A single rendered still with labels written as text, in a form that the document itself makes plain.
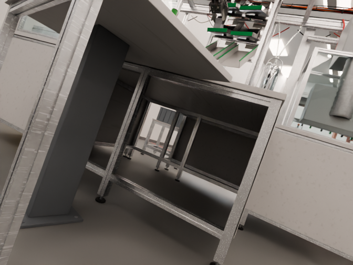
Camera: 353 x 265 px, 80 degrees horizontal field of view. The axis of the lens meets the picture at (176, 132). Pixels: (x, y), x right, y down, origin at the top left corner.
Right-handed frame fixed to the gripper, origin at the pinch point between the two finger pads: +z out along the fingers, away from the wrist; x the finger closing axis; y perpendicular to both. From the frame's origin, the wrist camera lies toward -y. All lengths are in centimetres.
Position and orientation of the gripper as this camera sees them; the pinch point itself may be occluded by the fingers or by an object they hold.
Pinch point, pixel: (219, 20)
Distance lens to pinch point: 148.9
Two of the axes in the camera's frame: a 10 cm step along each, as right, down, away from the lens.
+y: -4.1, 8.1, -4.2
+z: 2.0, 5.3, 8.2
